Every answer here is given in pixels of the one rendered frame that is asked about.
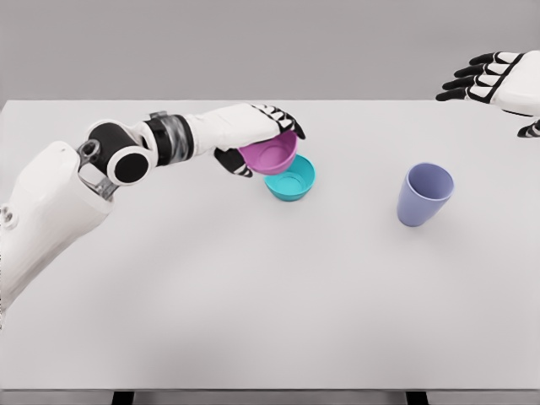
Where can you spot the lavender cup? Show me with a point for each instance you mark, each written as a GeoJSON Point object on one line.
{"type": "Point", "coordinates": [422, 194]}

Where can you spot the teal bowl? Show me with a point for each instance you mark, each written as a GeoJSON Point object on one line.
{"type": "Point", "coordinates": [293, 181]}

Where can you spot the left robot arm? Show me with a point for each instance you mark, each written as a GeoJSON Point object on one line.
{"type": "Point", "coordinates": [63, 198]}

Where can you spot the pink bowl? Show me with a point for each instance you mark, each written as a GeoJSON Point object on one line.
{"type": "Point", "coordinates": [272, 155]}

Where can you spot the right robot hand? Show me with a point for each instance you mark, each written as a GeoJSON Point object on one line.
{"type": "Point", "coordinates": [516, 84]}

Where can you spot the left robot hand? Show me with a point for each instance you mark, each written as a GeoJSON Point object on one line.
{"type": "Point", "coordinates": [246, 122]}

